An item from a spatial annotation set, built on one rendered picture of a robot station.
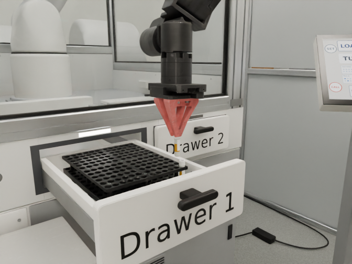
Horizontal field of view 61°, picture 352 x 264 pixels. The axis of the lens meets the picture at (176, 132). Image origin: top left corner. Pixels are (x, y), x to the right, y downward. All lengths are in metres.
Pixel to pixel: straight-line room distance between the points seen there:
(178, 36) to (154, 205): 0.28
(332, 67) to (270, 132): 1.19
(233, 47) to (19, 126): 0.67
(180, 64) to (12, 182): 0.43
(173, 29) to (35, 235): 0.49
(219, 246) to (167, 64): 0.82
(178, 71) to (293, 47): 1.71
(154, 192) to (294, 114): 1.83
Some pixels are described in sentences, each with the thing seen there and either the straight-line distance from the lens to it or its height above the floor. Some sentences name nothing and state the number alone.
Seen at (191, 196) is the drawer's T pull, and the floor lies 0.91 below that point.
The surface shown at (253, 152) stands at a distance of 2.45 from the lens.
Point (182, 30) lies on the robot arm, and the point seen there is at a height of 1.16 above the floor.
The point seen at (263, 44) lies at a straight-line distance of 2.33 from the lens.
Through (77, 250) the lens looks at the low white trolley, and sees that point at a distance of 0.63.
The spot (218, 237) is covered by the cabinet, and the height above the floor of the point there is 0.47.
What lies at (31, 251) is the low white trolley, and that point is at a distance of 0.66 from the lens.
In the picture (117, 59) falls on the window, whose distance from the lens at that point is 0.77.
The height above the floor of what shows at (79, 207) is 0.87.
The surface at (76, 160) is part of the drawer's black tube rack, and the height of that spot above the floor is 0.90.
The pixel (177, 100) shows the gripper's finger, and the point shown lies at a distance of 0.53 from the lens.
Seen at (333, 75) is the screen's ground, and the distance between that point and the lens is 1.20.
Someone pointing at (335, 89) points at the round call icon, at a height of 1.01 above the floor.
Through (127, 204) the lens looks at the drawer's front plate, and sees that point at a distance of 0.42.
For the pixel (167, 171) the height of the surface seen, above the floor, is 0.90.
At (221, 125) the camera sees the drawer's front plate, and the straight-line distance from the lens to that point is 0.98.
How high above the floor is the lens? 1.11
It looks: 14 degrees down
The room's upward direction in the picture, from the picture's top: straight up
